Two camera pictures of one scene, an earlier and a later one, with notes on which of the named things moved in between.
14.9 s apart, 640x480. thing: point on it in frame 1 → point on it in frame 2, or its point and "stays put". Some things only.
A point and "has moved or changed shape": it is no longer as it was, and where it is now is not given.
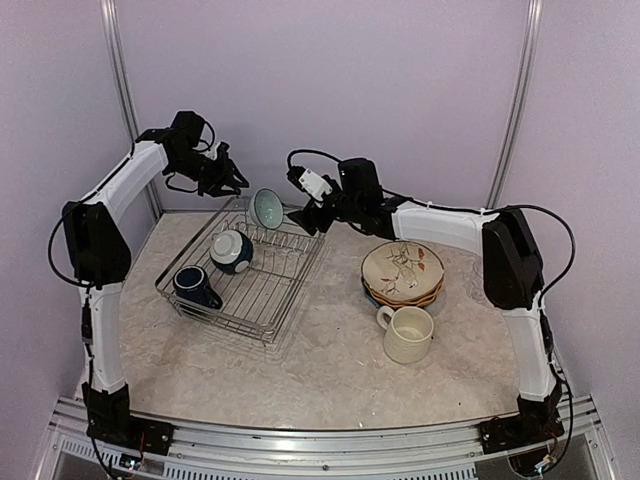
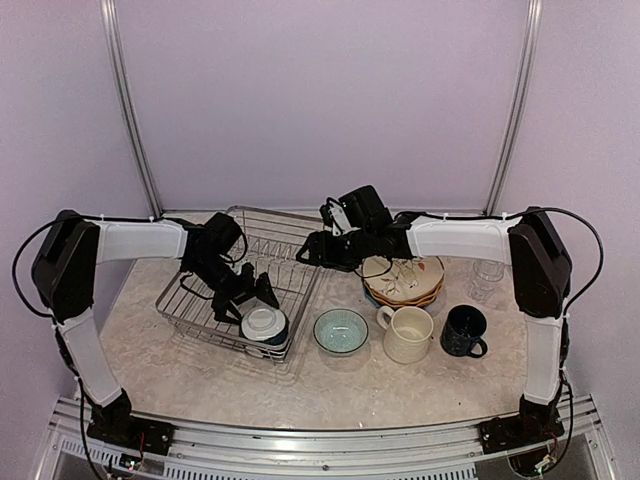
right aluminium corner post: x=518 y=104 stays put
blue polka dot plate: x=369 y=298 → x=430 y=306
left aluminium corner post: x=115 y=47 stays put
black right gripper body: x=322 y=222 → x=345 y=255
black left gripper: x=224 y=171 → x=246 y=292
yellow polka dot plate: x=420 y=303 stays put
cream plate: x=402 y=271 stays put
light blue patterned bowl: x=267 y=208 → x=341 y=331
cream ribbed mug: x=408 y=333 stays put
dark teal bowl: x=231 y=252 has moved or changed shape
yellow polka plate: x=398 y=303 stays put
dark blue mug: x=192 y=283 → x=461 y=332
